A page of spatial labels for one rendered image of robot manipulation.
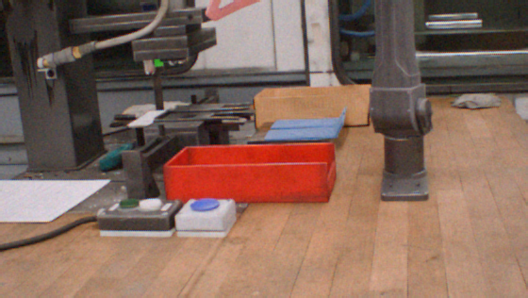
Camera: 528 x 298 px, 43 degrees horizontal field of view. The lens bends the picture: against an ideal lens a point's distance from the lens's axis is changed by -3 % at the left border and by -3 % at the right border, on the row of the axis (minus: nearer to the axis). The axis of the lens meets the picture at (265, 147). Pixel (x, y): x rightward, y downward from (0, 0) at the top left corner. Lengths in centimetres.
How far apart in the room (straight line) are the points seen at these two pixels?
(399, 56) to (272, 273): 39
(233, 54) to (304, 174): 95
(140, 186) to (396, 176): 39
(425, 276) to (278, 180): 32
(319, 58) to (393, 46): 80
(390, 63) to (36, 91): 67
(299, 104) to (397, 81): 50
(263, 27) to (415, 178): 92
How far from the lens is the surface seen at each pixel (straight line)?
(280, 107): 147
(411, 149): 104
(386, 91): 101
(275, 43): 185
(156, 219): 92
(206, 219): 90
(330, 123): 140
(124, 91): 201
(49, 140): 134
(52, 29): 130
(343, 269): 78
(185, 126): 118
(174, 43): 116
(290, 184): 100
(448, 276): 76
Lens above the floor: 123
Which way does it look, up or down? 14 degrees down
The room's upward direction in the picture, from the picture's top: 5 degrees counter-clockwise
